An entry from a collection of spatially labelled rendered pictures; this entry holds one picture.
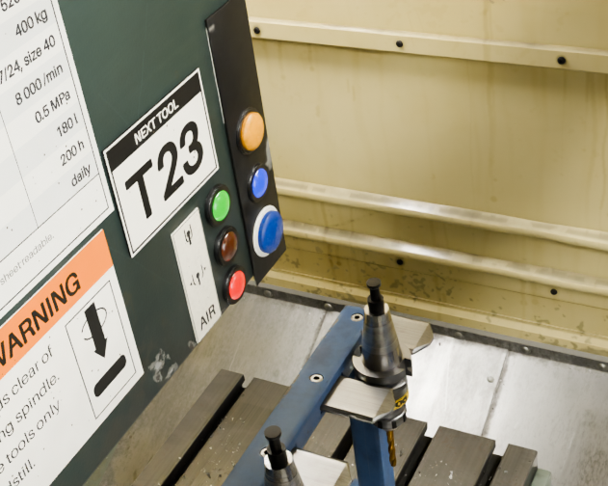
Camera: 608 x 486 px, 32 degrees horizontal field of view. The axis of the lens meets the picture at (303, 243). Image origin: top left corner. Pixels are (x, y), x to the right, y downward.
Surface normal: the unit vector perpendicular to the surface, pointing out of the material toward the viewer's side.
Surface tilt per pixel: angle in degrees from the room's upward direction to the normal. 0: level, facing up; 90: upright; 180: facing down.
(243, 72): 90
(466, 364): 24
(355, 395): 0
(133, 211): 90
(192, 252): 90
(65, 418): 90
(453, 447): 0
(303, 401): 0
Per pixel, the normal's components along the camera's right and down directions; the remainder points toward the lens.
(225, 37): 0.89, 0.17
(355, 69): -0.44, 0.57
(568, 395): -0.29, -0.51
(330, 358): -0.12, -0.81
